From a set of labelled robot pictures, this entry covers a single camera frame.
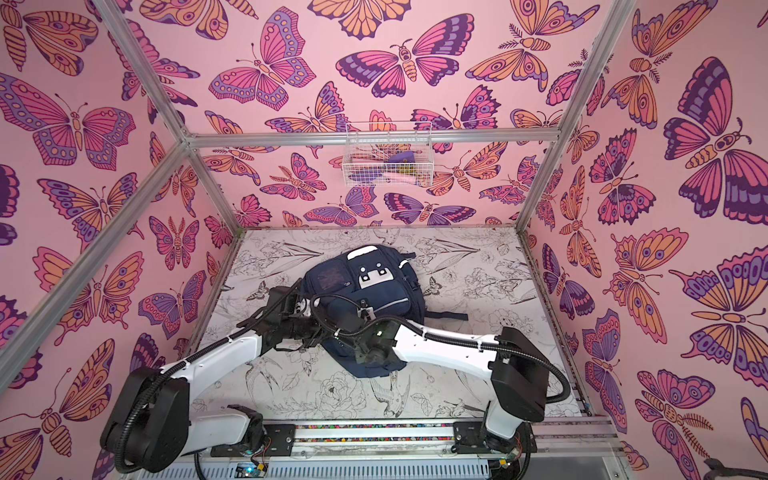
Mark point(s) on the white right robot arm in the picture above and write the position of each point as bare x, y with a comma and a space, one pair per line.
523, 380

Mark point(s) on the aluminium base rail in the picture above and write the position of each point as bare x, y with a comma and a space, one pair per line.
437, 448

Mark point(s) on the white wire wall basket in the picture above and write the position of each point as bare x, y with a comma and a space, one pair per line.
393, 153

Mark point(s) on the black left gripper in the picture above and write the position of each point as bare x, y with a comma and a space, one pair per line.
317, 322

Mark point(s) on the navy blue student backpack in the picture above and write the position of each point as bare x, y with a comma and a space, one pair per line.
368, 282

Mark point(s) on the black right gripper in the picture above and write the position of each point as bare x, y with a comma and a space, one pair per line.
365, 315

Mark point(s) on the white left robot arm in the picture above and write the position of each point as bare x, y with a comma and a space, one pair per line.
152, 423

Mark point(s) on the green controller board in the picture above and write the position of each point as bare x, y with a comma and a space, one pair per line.
250, 470

